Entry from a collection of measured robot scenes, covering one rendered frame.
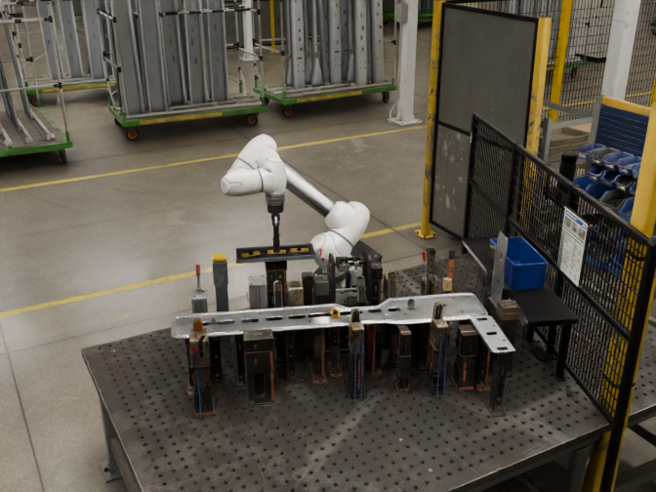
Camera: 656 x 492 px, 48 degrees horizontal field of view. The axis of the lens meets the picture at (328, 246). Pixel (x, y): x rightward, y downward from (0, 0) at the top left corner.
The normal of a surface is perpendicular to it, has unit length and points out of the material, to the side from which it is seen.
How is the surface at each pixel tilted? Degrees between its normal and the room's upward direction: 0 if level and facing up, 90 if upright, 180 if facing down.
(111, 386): 0
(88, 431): 0
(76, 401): 0
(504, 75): 90
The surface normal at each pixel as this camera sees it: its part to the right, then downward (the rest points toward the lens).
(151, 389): 0.00, -0.91
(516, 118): -0.88, 0.22
